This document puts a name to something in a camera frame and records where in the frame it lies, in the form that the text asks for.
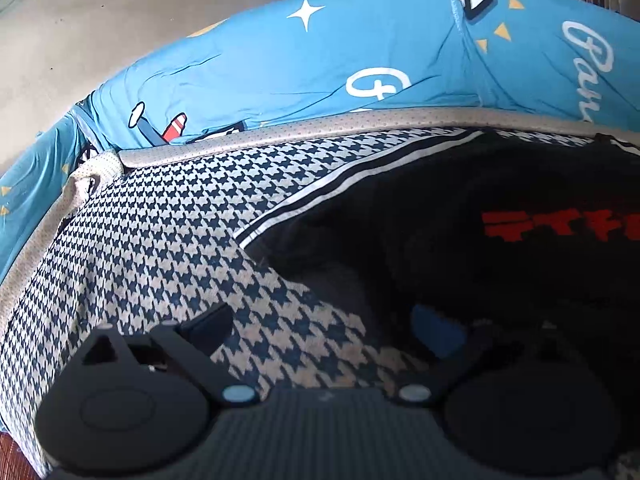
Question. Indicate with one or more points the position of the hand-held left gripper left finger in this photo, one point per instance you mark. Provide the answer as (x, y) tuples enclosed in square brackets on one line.
[(207, 330)]

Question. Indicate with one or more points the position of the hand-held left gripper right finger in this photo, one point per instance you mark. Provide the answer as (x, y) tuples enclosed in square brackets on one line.
[(437, 330)]

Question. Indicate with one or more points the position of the black shirt with white stripes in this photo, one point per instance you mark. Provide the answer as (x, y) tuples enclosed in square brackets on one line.
[(400, 240)]

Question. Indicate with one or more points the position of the houndstooth mattress cover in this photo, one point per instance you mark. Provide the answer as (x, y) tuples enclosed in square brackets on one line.
[(165, 220)]

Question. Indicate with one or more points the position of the blue printed bed sheet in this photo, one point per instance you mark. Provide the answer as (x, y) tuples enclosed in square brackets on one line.
[(300, 60)]

